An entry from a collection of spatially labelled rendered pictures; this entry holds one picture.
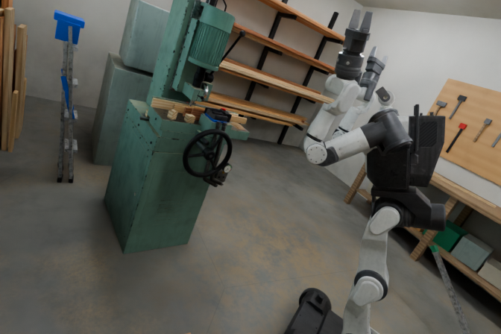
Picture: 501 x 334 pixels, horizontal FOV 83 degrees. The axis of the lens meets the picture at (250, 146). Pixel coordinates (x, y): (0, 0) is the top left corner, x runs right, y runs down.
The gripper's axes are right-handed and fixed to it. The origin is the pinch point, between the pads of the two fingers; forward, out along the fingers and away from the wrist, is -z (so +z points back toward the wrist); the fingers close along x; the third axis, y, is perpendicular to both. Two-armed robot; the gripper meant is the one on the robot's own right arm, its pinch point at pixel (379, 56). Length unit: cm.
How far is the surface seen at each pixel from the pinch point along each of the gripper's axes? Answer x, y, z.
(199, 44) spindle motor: 80, 47, 31
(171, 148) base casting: 73, 48, 88
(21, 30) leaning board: 170, 174, 53
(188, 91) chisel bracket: 73, 59, 55
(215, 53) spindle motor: 72, 44, 31
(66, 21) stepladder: 142, 110, 41
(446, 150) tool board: -254, 68, -10
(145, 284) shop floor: 61, 43, 165
